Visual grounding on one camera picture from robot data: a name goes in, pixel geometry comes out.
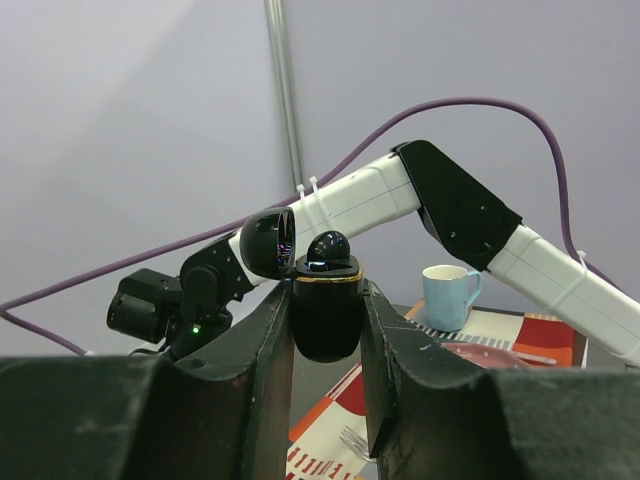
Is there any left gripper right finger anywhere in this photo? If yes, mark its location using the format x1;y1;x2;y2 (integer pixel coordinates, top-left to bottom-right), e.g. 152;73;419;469
360;281;639;479

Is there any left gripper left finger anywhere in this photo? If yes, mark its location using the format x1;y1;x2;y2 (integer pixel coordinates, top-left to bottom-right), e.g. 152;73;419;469
1;282;294;479

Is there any black oval earbud case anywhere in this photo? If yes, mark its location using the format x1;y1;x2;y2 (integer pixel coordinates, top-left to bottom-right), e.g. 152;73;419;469
239;207;363;363

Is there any black stem earbud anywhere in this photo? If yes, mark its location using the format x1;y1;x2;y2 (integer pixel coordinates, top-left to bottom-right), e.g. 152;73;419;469
305;230;351;272

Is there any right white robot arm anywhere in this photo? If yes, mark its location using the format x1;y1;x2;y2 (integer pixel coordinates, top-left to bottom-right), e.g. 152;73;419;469
106;140;639;366

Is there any pink dotted plate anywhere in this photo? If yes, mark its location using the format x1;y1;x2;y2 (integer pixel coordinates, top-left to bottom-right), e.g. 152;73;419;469
442;342;530;370

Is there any colourful patterned placemat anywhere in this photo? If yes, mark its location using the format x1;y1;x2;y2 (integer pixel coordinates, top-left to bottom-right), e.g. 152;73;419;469
285;297;585;479

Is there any light blue mug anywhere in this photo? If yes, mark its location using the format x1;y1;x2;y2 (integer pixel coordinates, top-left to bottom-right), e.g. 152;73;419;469
422;265;482;332

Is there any pink handled fork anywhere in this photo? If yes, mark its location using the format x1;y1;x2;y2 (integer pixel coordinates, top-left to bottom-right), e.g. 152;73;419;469
340;426;376;463

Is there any pink handled knife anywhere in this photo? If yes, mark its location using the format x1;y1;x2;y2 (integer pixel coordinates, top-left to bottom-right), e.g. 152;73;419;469
512;351;557;365

